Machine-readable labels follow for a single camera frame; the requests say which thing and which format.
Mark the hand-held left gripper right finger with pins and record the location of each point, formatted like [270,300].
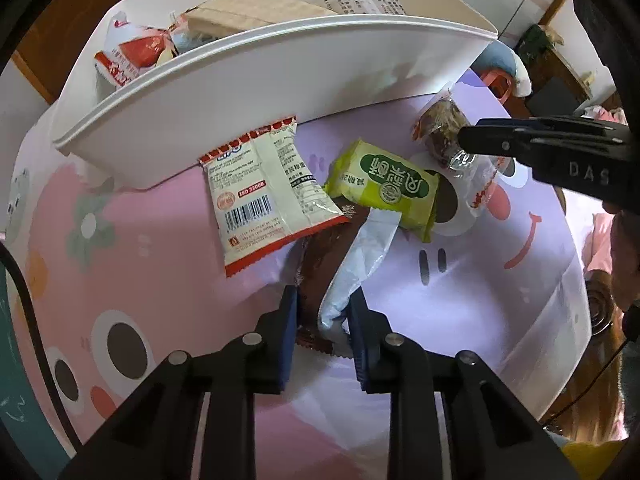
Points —
[360,345]

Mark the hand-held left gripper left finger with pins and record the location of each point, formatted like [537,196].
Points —
[287,340]

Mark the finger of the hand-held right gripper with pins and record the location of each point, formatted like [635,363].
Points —
[550,125]
[495,144]

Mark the clear packet with brown cake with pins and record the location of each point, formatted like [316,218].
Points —
[442,125]

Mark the brown chocolate snack packet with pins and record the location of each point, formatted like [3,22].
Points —
[325,270]

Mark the silver foil snack packet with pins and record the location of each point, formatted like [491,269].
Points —
[360,260]

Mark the white plastic bin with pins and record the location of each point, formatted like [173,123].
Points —
[300,75]

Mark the brown paper snack packet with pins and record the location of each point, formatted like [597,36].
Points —
[250,12]

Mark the red and white snack packet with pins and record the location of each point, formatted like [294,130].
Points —
[135,50]

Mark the dark wooden cabinet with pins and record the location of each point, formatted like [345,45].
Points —
[560,90]

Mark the pink plastic stool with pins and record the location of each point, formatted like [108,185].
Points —
[500,80]

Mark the pink and white bedding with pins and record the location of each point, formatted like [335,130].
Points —
[600,245]

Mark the blue cushion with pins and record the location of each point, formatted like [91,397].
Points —
[495,57]

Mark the green snack packet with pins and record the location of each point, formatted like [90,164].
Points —
[385,185]

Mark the pink cartoon printed tablecloth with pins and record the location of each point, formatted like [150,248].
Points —
[475,310]

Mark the white red-edged snack packet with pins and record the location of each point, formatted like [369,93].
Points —
[270,200]

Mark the green chalkboard with pink frame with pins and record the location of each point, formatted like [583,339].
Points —
[15,385]

